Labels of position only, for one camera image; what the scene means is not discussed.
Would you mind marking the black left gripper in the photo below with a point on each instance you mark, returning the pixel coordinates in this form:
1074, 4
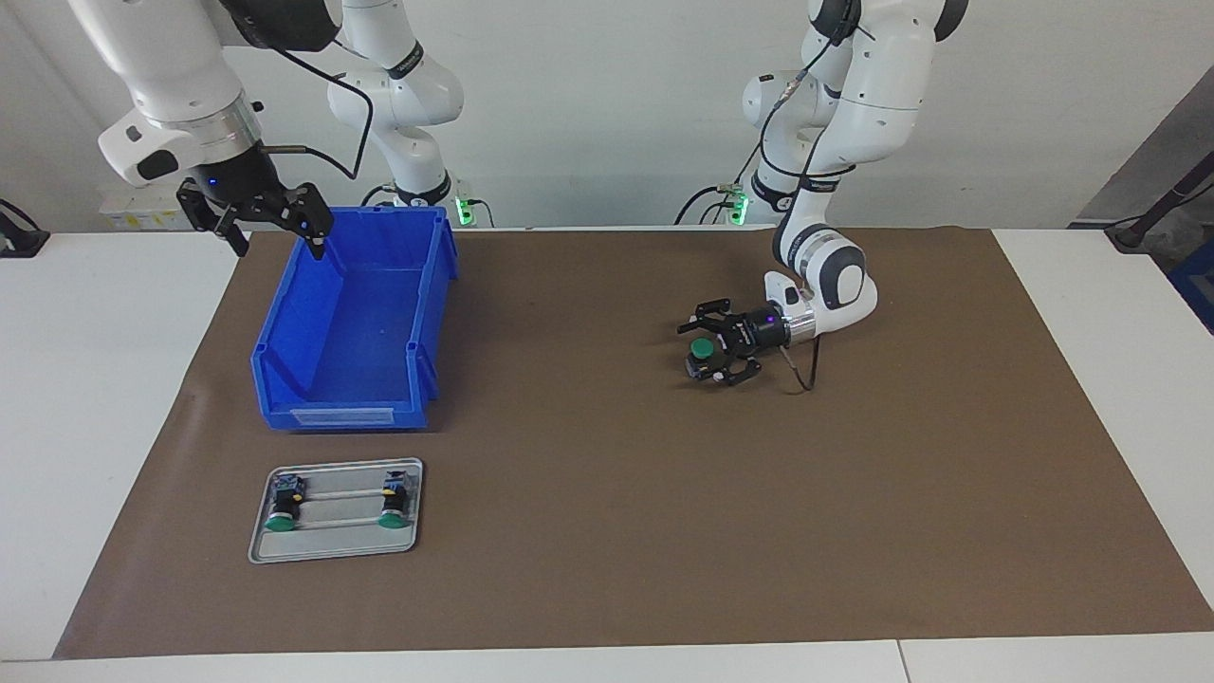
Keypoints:
759, 330

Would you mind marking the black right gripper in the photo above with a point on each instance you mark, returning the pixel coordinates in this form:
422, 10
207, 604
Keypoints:
242, 188

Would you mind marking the green push button switch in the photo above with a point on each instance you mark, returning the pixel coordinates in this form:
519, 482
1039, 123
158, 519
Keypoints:
283, 505
702, 348
394, 503

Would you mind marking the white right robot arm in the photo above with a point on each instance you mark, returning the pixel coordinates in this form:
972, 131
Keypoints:
161, 66

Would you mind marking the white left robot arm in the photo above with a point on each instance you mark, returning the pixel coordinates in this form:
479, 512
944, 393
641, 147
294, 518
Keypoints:
882, 95

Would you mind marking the green lit base connector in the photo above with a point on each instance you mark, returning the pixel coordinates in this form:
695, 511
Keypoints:
465, 204
735, 204

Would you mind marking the blue plastic storage bin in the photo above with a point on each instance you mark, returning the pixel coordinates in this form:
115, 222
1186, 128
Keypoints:
360, 313

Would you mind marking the brown table mat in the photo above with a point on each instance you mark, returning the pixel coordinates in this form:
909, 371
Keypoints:
664, 522

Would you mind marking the black stand foot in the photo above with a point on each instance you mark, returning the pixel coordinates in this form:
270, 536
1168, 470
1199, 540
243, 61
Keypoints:
19, 242

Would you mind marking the thin metal tray rod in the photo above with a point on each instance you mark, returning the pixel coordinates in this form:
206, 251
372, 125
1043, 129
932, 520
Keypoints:
340, 522
343, 494

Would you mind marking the silver metal tray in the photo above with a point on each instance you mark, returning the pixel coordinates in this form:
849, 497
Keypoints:
332, 545

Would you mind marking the black tripod leg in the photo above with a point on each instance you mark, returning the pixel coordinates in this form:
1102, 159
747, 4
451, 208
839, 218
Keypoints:
1152, 213

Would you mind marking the blue crate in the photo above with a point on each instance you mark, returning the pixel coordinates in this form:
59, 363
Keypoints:
1200, 285

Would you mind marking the white wall socket box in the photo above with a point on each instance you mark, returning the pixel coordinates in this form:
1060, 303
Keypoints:
119, 213

